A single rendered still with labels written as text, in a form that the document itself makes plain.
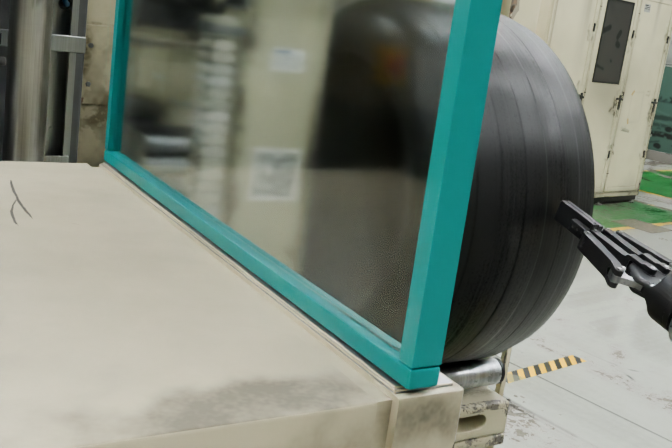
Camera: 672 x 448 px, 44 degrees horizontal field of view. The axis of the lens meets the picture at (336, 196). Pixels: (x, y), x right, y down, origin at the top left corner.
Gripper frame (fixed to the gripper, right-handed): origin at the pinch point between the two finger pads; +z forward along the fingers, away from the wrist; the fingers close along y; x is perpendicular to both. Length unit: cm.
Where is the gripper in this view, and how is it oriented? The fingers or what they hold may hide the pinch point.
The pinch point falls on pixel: (578, 222)
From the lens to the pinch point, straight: 118.5
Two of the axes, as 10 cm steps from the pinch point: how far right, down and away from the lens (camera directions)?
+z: -4.5, -4.9, 7.5
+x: -2.6, 8.7, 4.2
